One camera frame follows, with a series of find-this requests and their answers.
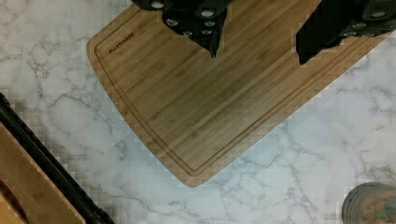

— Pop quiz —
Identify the bamboo cutting board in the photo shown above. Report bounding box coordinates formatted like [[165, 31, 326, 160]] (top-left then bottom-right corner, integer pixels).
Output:
[[87, 0, 378, 187]]

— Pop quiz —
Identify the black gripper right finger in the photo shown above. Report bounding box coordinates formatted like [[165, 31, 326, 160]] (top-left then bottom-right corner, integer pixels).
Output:
[[296, 0, 396, 64]]

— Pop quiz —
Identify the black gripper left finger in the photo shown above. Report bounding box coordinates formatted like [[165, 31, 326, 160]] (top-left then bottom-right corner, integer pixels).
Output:
[[132, 0, 233, 59]]

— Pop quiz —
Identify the wooden drawer box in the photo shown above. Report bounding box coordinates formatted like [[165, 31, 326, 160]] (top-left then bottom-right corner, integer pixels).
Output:
[[0, 125, 85, 224]]

